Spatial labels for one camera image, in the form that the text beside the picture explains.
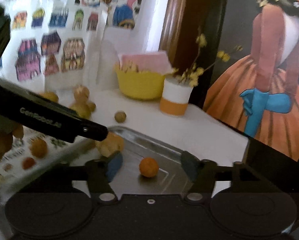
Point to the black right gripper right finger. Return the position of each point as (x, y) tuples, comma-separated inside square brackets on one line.
[(204, 174)]

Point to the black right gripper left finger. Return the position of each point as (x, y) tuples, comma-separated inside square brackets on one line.
[(98, 174)]

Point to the striped yellow pepino melon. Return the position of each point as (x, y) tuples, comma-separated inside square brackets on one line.
[(111, 144)]

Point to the greenish yellow round pear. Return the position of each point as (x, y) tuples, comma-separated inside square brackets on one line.
[(50, 96)]

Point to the small orange tangerine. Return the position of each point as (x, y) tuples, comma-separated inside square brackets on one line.
[(148, 167), (39, 148)]

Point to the olive green pear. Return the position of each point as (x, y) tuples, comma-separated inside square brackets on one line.
[(82, 109)]

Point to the small brown round fruit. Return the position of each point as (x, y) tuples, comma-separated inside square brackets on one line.
[(81, 93)]

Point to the silver metal tray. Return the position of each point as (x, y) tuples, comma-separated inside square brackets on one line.
[(171, 178)]

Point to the small brown longan right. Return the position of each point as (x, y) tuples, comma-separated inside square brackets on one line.
[(120, 117)]

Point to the small brown longan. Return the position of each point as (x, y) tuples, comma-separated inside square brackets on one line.
[(91, 105), (120, 117)]

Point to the small red tomato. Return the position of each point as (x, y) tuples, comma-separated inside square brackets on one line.
[(28, 163)]

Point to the small brown longan left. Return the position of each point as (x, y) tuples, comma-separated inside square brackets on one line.
[(91, 105)]

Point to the houses drawing paper sheet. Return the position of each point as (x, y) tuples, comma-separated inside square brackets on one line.
[(52, 46)]

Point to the white and orange cup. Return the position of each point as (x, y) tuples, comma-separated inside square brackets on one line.
[(175, 97)]

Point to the yellow plastic bowl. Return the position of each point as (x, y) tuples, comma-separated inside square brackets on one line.
[(144, 84)]

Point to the cartoon characters drawing sheet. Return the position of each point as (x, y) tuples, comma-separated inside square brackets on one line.
[(102, 2)]

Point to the girl in orange dress poster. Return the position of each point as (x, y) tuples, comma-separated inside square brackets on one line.
[(256, 90)]

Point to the pink white paper in bowl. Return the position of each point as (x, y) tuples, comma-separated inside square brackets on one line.
[(156, 61)]

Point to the brown wooden door frame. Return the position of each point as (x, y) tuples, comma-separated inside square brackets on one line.
[(183, 20)]

